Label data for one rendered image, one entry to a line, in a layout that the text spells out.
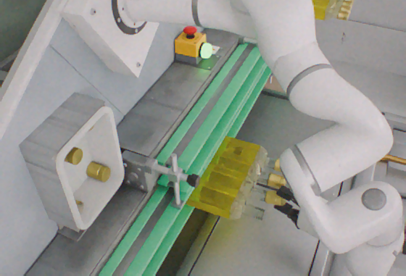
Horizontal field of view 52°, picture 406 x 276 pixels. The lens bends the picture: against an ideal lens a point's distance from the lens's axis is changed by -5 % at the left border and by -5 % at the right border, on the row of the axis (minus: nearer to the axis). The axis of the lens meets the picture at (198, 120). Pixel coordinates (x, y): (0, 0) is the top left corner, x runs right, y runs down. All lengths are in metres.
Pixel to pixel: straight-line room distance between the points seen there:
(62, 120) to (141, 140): 0.25
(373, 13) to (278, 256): 6.24
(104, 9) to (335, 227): 0.55
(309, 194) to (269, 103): 1.01
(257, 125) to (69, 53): 0.85
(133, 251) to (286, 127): 0.79
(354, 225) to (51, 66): 0.59
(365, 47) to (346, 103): 6.83
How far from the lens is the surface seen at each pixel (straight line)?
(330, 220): 0.69
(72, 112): 0.85
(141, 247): 0.97
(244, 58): 1.34
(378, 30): 7.29
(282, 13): 0.63
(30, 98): 0.81
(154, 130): 1.05
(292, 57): 0.67
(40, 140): 0.81
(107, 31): 0.85
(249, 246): 1.17
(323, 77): 0.64
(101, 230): 0.99
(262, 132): 1.51
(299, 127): 1.55
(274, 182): 1.13
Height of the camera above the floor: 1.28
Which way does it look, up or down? 19 degrees down
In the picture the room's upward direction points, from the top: 106 degrees clockwise
